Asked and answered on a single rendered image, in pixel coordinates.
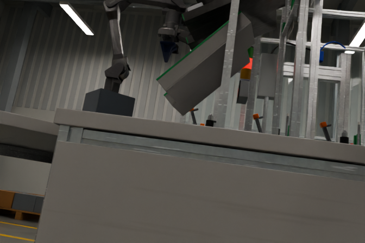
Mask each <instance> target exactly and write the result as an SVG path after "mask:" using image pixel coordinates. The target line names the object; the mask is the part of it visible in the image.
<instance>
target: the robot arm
mask: <svg viewBox="0 0 365 243"><path fill-rule="evenodd" d="M119 2H120V3H119ZM118 3H119V4H118ZM131 3H137V4H145V5H152V6H157V7H162V8H163V9H162V14H163V15H166V20H165V24H163V28H160V29H159V30H158V37H160V36H161V35H162V39H163V41H160V44H161V49H162V53H163V58H164V62H166V63H167V62H168V60H169V58H170V56H171V54H179V46H178V45H177V44H175V42H179V41H181V42H184V43H186V44H188V43H187V41H186V37H188V36H190V35H191V34H190V32H188V31H185V30H182V29H179V23H180V17H182V14H183V13H186V12H188V10H186V6H185V5H184V3H183V0H105V1H104V2H103V6H104V9H105V12H106V15H107V18H108V20H109V27H110V35H111V42H112V50H113V57H112V66H111V67H110V68H108V69H107V70H105V76H106V77H107V78H106V80H105V85H104V89H107V90H109V91H113V92H116V93H119V88H120V84H121V83H122V82H123V80H124V79H126V78H127V77H128V76H129V71H131V70H130V67H129V59H128V57H127V56H124V54H123V47H122V39H121V32H120V28H119V21H120V14H121V12H123V11H124V10H125V9H126V8H127V7H128V6H129V5H130V4H131ZM181 24H183V26H184V27H187V26H186V24H185V22H184V20H183V17H182V20H181Z"/></svg>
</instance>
